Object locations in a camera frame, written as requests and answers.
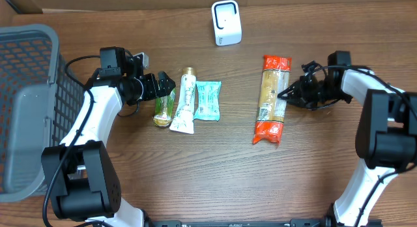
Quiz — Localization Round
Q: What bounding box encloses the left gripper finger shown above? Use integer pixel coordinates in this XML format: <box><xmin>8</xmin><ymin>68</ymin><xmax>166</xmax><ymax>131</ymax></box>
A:
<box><xmin>158</xmin><ymin>80</ymin><xmax>176</xmax><ymax>98</ymax></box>
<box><xmin>158</xmin><ymin>71</ymin><xmax>175</xmax><ymax>87</ymax></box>

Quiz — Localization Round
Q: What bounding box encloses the teal snack packet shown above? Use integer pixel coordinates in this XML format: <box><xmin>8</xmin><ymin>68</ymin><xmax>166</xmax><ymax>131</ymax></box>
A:
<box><xmin>194</xmin><ymin>81</ymin><xmax>222</xmax><ymax>121</ymax></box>

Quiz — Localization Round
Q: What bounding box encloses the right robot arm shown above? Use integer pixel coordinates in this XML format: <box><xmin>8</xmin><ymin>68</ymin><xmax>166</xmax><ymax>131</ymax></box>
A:
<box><xmin>278</xmin><ymin>51</ymin><xmax>416</xmax><ymax>226</ymax></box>

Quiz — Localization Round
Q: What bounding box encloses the green tea drink pouch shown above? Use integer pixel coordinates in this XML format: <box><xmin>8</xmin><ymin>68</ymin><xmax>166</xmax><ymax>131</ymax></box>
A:
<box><xmin>153</xmin><ymin>89</ymin><xmax>176</xmax><ymax>127</ymax></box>

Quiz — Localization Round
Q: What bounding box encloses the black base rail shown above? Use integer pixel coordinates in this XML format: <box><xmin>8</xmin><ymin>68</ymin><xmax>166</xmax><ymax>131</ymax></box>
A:
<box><xmin>146</xmin><ymin>218</ymin><xmax>384</xmax><ymax>227</ymax></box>

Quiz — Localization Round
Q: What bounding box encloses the white tube gold cap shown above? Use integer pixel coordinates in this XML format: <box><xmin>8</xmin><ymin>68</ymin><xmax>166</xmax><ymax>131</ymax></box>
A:
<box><xmin>169</xmin><ymin>67</ymin><xmax>196</xmax><ymax>134</ymax></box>

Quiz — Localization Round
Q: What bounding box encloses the white barcode scanner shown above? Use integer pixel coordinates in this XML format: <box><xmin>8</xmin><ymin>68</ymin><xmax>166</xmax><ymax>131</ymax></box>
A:
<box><xmin>211</xmin><ymin>0</ymin><xmax>242</xmax><ymax>46</ymax></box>

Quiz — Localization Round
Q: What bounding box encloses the orange noodle packet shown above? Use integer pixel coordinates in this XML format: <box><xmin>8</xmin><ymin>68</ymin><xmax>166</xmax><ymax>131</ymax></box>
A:
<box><xmin>252</xmin><ymin>55</ymin><xmax>292</xmax><ymax>145</ymax></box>

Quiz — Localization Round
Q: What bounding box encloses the grey plastic basket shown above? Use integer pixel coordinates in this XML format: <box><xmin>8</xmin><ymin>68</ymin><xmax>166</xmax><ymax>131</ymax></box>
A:
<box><xmin>1</xmin><ymin>24</ymin><xmax>83</xmax><ymax>203</ymax></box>

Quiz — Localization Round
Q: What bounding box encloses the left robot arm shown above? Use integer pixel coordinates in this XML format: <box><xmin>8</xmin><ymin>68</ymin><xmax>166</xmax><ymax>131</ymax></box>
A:
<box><xmin>41</xmin><ymin>47</ymin><xmax>176</xmax><ymax>227</ymax></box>

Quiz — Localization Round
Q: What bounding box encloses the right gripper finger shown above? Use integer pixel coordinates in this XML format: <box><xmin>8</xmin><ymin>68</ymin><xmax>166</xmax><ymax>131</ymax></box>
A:
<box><xmin>277</xmin><ymin>92</ymin><xmax>302</xmax><ymax>106</ymax></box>
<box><xmin>278</xmin><ymin>80</ymin><xmax>301</xmax><ymax>97</ymax></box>

